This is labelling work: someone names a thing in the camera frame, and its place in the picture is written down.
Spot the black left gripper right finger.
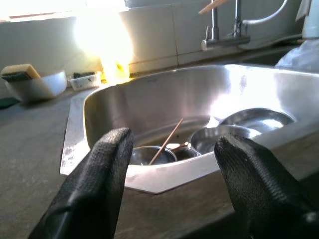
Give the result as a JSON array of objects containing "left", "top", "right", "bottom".
[{"left": 214, "top": 135, "right": 319, "bottom": 239}]

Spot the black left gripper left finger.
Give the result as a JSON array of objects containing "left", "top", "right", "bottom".
[{"left": 27, "top": 127, "right": 135, "bottom": 239}]

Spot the large steel bowl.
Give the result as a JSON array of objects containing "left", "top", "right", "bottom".
[{"left": 219, "top": 108, "right": 296, "bottom": 132}]

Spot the stainless steel kitchen sink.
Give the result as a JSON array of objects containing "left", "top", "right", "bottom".
[{"left": 59, "top": 64, "right": 319, "bottom": 195}]

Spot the small steel bowl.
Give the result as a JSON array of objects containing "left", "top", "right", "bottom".
[{"left": 129, "top": 146, "right": 175, "bottom": 166}]

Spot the medium steel bowl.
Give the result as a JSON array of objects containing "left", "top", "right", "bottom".
[{"left": 190, "top": 125, "right": 262, "bottom": 155}]

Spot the wooden chopstick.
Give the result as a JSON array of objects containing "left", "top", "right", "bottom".
[
  {"left": 149, "top": 119, "right": 184, "bottom": 165},
  {"left": 198, "top": 0, "right": 225, "bottom": 14}
]

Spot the small steel cup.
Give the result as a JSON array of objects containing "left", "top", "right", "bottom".
[{"left": 174, "top": 146, "right": 200, "bottom": 161}]

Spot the wooden spoon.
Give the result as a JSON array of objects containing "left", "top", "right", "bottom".
[{"left": 171, "top": 141, "right": 190, "bottom": 151}]

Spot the clear plastic container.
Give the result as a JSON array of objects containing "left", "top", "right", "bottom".
[{"left": 68, "top": 71, "right": 99, "bottom": 90}]

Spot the white bowl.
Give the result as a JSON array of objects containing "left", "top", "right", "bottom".
[{"left": 3, "top": 69, "right": 68, "bottom": 103}]

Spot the yellow dish soap bottle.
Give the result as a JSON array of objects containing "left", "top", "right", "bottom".
[{"left": 99, "top": 59, "right": 130, "bottom": 84}]

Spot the green cloth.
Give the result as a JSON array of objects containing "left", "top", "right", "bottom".
[{"left": 0, "top": 97, "right": 20, "bottom": 109}]

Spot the yellow sponge with dark pad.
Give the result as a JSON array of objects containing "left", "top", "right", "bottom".
[{"left": 1, "top": 63, "right": 40, "bottom": 82}]

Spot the clear plastic bag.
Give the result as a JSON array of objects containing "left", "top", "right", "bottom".
[{"left": 275, "top": 39, "right": 319, "bottom": 73}]

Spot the chrome sink faucet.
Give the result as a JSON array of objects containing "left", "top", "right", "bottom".
[{"left": 201, "top": 0, "right": 251, "bottom": 52}]

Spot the white jug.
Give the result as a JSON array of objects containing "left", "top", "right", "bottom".
[{"left": 301, "top": 0, "right": 319, "bottom": 40}]

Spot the white curved faucet hose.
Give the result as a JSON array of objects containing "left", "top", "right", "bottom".
[{"left": 243, "top": 0, "right": 295, "bottom": 25}]

